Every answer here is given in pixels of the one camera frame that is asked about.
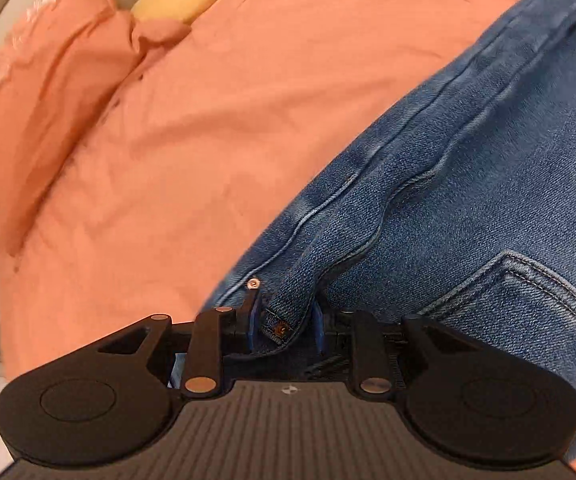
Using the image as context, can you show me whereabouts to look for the blue denim jeans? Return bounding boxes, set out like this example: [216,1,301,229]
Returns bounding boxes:
[202,0,576,463]

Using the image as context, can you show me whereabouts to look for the orange bed duvet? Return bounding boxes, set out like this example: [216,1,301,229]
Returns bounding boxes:
[0,0,576,480]

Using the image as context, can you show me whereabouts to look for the orange pillow left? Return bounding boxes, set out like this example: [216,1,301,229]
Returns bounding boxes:
[0,0,189,255]

